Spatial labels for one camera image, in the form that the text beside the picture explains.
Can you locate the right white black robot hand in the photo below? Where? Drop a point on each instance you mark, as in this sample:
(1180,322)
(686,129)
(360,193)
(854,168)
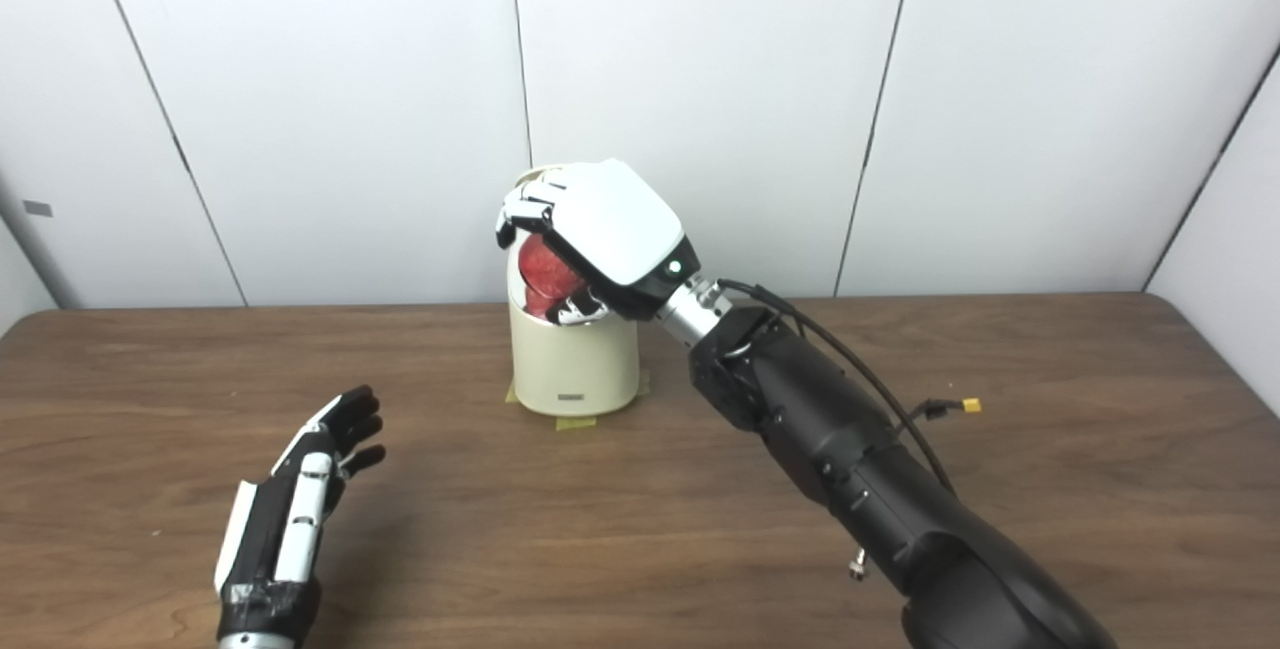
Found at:
(620,224)

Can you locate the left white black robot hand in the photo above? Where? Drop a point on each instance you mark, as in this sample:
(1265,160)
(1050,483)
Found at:
(265,549)

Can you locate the red apple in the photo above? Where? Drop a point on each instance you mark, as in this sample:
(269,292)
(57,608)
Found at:
(548,274)

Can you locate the cream round bin lid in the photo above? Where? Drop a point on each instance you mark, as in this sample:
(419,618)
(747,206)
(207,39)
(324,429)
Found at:
(535,174)

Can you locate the cream-colored bin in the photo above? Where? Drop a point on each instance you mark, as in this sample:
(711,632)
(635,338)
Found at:
(575,364)

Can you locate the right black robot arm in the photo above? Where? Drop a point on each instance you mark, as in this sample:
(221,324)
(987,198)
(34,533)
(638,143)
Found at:
(860,469)

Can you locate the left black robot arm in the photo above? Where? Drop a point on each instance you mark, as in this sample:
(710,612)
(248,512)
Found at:
(250,642)

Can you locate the grey wall sticker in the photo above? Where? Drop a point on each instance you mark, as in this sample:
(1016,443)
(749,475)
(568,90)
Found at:
(38,209)

